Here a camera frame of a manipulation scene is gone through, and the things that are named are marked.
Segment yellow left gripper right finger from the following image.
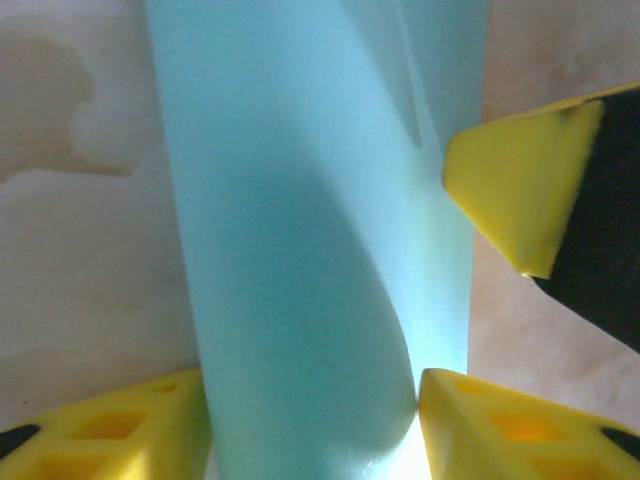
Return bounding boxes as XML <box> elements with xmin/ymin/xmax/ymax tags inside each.
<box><xmin>417</xmin><ymin>368</ymin><xmax>640</xmax><ymax>480</ymax></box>

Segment light blue paper sheet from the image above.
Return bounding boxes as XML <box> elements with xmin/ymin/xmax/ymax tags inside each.
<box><xmin>142</xmin><ymin>0</ymin><xmax>491</xmax><ymax>480</ymax></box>

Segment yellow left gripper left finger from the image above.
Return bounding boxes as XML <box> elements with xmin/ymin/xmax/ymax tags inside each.
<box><xmin>0</xmin><ymin>367</ymin><xmax>214</xmax><ymax>480</ymax></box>

